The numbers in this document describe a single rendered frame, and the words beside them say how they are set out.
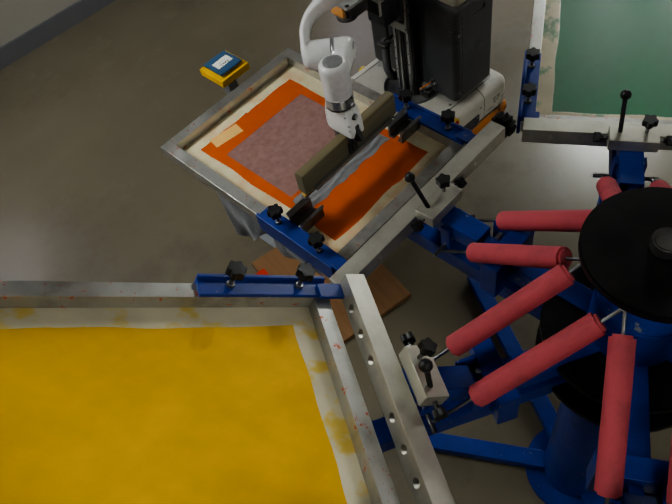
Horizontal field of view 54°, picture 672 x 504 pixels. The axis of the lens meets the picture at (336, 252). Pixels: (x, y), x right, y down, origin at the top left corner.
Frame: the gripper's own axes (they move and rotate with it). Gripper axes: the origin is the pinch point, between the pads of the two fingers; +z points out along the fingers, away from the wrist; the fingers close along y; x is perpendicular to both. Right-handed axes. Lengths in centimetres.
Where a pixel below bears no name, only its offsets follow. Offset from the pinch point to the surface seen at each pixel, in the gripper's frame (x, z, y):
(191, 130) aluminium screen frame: 19, 11, 55
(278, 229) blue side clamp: 30.2, 8.2, 0.1
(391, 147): -15.1, 14.0, -1.6
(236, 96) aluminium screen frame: -1, 11, 54
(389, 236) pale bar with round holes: 15.3, 5.0, -27.8
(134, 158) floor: 5, 111, 174
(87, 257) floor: 60, 110, 139
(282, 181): 14.6, 13.9, 16.4
